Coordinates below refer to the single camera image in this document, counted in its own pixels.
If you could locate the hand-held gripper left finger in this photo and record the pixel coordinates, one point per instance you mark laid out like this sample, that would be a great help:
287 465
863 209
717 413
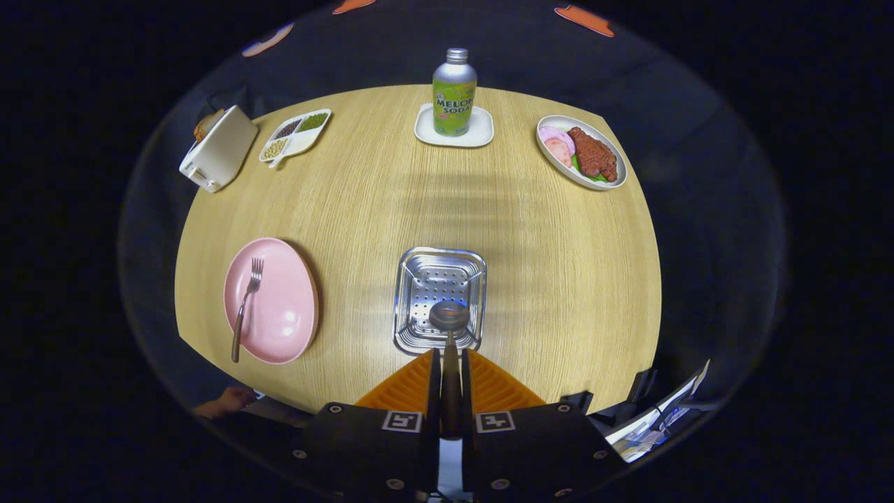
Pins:
434 391

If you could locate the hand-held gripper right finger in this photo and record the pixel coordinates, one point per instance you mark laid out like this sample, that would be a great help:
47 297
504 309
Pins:
466 391

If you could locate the perforated metal basket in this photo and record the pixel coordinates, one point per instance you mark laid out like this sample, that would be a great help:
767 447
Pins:
426 279

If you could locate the pink plate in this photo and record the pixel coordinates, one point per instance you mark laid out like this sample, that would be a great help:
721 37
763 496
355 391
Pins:
286 307

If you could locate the white printed paper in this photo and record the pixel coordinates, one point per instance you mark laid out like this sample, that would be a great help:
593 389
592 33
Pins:
656 426

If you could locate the green lettuce leaf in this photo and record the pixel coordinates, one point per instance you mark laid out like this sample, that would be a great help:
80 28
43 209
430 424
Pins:
594 179

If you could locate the pink ham slice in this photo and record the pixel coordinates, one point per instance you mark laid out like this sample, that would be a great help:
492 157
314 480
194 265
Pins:
552 133
557 154

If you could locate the white square coaster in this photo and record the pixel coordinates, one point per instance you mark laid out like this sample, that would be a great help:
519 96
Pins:
482 133

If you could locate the red-brown meat piece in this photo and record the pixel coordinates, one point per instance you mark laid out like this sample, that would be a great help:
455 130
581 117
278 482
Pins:
594 154

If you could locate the white divided dish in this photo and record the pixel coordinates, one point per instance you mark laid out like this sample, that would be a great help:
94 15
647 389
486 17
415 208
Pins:
304 143

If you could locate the white oval plate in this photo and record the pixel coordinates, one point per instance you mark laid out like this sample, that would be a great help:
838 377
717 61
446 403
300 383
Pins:
559 119

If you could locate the pile of yellow beans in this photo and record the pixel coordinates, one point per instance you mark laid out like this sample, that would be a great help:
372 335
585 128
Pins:
275 148

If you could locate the pile of green beans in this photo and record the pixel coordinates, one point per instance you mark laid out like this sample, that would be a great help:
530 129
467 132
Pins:
313 121

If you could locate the pile of dark beans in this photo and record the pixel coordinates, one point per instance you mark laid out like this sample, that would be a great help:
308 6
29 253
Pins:
287 129

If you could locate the green soda bottle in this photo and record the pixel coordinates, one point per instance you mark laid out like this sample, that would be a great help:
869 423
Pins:
454 91

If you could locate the white toaster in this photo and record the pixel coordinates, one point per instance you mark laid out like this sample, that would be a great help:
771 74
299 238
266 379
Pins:
223 154

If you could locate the brown toast slice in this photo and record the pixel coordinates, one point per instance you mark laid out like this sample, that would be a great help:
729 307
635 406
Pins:
208 124

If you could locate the black bracket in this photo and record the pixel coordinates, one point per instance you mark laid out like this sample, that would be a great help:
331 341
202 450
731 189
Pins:
644 385

